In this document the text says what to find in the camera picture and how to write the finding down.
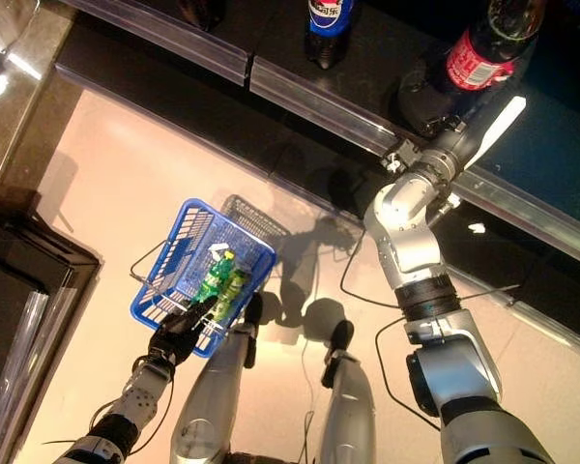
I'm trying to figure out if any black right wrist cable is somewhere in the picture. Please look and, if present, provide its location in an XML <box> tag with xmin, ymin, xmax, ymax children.
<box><xmin>339</xmin><ymin>226</ymin><xmax>444</xmax><ymax>432</ymax></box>

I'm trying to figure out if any Coca-Cola bottle red cap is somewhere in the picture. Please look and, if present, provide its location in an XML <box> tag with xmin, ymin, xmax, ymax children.
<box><xmin>422</xmin><ymin>0</ymin><xmax>548</xmax><ymax>105</ymax></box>

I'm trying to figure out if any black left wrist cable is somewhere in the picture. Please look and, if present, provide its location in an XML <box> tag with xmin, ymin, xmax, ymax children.
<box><xmin>84</xmin><ymin>376</ymin><xmax>176</xmax><ymax>445</ymax></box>

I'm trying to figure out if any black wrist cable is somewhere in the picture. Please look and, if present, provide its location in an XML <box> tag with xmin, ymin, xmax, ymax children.
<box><xmin>84</xmin><ymin>376</ymin><xmax>176</xmax><ymax>445</ymax></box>
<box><xmin>339</xmin><ymin>226</ymin><xmax>444</xmax><ymax>432</ymax></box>

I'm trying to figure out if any blue plastic shopping basket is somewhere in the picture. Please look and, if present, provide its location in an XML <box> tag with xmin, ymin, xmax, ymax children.
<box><xmin>128</xmin><ymin>196</ymin><xmax>278</xmax><ymax>360</ymax></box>

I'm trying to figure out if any black zip tie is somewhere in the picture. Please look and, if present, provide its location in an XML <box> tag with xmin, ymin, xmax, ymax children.
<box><xmin>40</xmin><ymin>436</ymin><xmax>88</xmax><ymax>450</ymax></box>
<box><xmin>456</xmin><ymin>282</ymin><xmax>522</xmax><ymax>302</ymax></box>

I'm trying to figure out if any brown stone countertop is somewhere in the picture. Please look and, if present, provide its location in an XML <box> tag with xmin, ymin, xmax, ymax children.
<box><xmin>0</xmin><ymin>0</ymin><xmax>81</xmax><ymax>188</ymax></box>

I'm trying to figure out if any black left robot foot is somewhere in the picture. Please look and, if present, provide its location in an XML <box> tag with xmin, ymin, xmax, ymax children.
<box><xmin>242</xmin><ymin>291</ymin><xmax>266</xmax><ymax>339</ymax></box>

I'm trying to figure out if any dark brown counter panel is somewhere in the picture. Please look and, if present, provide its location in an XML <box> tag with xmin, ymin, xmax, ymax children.
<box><xmin>0</xmin><ymin>177</ymin><xmax>47</xmax><ymax>224</ymax></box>

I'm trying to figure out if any black right robot foot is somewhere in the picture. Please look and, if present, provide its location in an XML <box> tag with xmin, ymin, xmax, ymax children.
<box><xmin>320</xmin><ymin>319</ymin><xmax>356</xmax><ymax>391</ymax></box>

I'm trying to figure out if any thin grey cable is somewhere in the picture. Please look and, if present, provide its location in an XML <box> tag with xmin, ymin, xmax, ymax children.
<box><xmin>297</xmin><ymin>337</ymin><xmax>319</xmax><ymax>464</ymax></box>

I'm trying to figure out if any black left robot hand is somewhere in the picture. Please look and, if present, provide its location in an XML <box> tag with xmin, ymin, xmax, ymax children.
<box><xmin>147</xmin><ymin>293</ymin><xmax>219</xmax><ymax>374</ymax></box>

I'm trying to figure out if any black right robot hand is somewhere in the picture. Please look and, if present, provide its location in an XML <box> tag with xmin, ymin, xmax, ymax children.
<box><xmin>396</xmin><ymin>56</ymin><xmax>529</xmax><ymax>171</ymax></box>

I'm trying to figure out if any black glass display cabinet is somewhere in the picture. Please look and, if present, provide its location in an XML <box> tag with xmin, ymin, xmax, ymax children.
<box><xmin>0</xmin><ymin>219</ymin><xmax>103</xmax><ymax>464</ymax></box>

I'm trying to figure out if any green Sprite bottle yellow cap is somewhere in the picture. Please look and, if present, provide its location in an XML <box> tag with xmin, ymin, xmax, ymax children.
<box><xmin>194</xmin><ymin>247</ymin><xmax>239</xmax><ymax>305</ymax></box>

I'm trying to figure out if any long black drinks shelf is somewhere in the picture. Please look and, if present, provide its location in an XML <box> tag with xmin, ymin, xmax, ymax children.
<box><xmin>55</xmin><ymin>0</ymin><xmax>580</xmax><ymax>275</ymax></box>

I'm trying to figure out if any silver left robot leg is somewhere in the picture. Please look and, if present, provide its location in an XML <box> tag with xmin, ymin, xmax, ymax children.
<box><xmin>168</xmin><ymin>322</ymin><xmax>258</xmax><ymax>464</ymax></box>

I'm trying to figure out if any glossy black plinth board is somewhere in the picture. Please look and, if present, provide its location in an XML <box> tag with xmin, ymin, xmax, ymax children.
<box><xmin>52</xmin><ymin>16</ymin><xmax>580</xmax><ymax>349</ymax></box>

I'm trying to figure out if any black robot foot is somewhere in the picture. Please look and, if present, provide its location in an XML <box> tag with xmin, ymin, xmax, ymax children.
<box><xmin>320</xmin><ymin>319</ymin><xmax>356</xmax><ymax>391</ymax></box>
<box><xmin>242</xmin><ymin>291</ymin><xmax>266</xmax><ymax>339</ymax></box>

